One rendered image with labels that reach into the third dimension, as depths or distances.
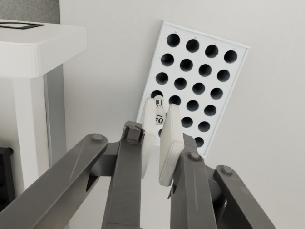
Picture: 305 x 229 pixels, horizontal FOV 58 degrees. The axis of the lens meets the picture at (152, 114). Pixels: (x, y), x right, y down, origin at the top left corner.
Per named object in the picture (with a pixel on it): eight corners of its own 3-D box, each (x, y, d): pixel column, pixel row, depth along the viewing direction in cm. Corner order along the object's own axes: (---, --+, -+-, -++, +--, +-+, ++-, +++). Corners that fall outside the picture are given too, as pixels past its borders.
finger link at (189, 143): (182, 173, 14) (237, 187, 14) (178, 131, 19) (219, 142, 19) (174, 196, 15) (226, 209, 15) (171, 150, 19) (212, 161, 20)
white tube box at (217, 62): (163, 18, 28) (164, 21, 25) (239, 41, 29) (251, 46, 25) (134, 124, 33) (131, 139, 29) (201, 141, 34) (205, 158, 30)
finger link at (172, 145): (172, 142, 15) (185, 146, 16) (170, 102, 22) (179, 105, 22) (158, 185, 17) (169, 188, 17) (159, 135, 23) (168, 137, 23)
